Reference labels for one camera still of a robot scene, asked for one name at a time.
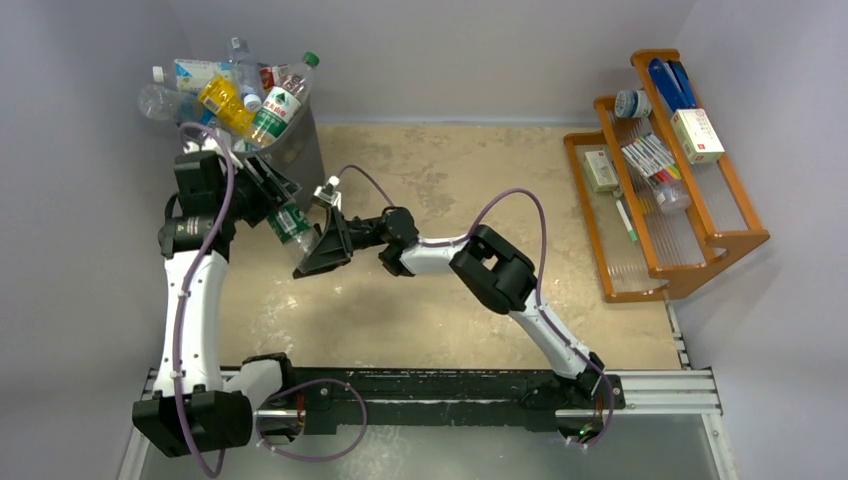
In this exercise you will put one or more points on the amber tea bottle red label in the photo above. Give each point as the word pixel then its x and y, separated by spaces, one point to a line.
pixel 272 75

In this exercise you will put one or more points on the small clear jar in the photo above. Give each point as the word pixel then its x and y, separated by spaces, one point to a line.
pixel 671 196

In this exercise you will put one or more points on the yellow plastic bottle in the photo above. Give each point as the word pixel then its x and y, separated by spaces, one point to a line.
pixel 222 98

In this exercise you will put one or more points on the pack of coloured markers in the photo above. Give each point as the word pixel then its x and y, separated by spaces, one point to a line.
pixel 651 159

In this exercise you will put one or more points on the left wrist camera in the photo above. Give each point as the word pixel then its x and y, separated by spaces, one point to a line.
pixel 194 140

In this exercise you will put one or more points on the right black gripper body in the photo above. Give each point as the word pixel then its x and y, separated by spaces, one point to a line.
pixel 337 233

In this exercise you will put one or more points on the green white label bottle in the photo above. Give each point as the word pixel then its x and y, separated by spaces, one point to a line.
pixel 283 102

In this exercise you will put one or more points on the round tape roll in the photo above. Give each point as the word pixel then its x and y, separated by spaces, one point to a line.
pixel 632 104

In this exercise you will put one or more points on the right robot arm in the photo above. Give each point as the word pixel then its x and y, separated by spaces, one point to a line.
pixel 500 277

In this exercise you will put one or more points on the green white small box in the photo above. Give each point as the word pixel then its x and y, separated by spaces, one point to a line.
pixel 600 171

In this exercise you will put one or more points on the wooden tiered rack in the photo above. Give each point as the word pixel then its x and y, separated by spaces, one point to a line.
pixel 676 254

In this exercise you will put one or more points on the green label clear bottle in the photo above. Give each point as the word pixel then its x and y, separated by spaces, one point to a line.
pixel 292 227

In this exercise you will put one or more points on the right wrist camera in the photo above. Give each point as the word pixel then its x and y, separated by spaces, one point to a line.
pixel 328 196

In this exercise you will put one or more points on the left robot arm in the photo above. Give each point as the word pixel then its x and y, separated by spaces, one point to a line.
pixel 193 407

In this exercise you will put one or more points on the white red box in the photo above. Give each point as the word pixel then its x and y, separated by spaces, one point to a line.
pixel 696 136

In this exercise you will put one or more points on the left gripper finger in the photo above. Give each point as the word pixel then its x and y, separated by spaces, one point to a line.
pixel 291 190
pixel 269 182

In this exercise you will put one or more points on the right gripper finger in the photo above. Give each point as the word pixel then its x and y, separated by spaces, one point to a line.
pixel 313 264
pixel 335 242

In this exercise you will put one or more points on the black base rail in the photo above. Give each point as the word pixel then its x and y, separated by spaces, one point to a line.
pixel 532 399

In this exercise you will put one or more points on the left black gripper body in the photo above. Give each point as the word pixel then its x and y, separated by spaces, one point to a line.
pixel 251 201

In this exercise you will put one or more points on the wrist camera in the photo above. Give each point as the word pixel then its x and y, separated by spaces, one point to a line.
pixel 194 140
pixel 328 196

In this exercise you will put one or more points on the blue label water bottle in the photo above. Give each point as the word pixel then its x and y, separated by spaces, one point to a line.
pixel 189 75

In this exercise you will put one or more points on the white green marker pen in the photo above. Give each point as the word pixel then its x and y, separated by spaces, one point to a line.
pixel 626 219

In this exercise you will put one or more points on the grey mesh waste bin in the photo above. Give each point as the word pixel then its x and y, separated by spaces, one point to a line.
pixel 296 155

